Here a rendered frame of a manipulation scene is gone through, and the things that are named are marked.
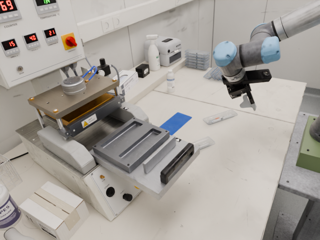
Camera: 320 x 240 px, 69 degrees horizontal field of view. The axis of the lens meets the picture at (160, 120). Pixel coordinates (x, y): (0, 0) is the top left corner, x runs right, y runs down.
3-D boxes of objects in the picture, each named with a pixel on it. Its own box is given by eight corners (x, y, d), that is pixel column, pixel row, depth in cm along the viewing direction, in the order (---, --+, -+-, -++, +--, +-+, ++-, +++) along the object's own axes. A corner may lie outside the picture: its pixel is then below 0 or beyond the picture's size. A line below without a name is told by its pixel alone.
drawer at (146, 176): (90, 160, 80) (85, 143, 75) (134, 127, 93) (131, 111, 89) (159, 203, 64) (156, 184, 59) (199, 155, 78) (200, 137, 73)
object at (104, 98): (45, 117, 88) (35, 95, 83) (92, 92, 102) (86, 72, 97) (72, 132, 79) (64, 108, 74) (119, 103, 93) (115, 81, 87)
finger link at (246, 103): (243, 113, 100) (235, 95, 97) (257, 109, 98) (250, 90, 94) (244, 117, 98) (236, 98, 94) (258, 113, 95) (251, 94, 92)
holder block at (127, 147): (93, 152, 77) (92, 146, 76) (135, 122, 90) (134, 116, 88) (130, 173, 68) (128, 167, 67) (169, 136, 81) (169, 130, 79)
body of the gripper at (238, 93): (228, 85, 100) (219, 70, 90) (249, 77, 96) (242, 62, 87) (232, 100, 96) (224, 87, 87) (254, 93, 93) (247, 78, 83)
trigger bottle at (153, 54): (148, 71, 173) (145, 36, 159) (150, 66, 180) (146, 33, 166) (160, 70, 172) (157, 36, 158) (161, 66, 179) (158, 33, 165)
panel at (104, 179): (115, 217, 81) (88, 174, 76) (166, 164, 100) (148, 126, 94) (118, 218, 80) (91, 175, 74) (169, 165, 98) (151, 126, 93)
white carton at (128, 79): (106, 95, 147) (103, 84, 143) (123, 79, 165) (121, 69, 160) (123, 97, 143) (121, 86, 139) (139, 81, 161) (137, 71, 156)
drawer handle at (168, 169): (160, 181, 65) (159, 171, 63) (189, 150, 74) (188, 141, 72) (165, 185, 64) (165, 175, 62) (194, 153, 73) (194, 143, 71)
